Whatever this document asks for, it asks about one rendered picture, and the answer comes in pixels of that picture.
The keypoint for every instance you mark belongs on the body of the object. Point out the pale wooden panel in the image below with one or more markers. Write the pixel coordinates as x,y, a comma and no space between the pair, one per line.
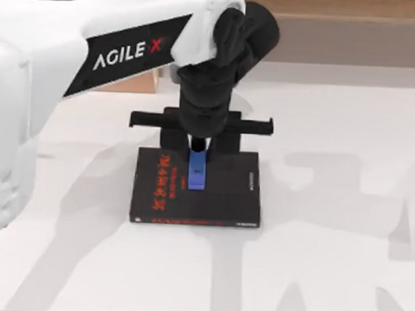
135,81

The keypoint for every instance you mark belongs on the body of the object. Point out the wooden cupboard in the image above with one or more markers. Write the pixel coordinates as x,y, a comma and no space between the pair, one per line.
354,34

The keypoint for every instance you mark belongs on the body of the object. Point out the black book with red lettering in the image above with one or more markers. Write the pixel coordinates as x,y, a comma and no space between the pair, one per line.
226,194

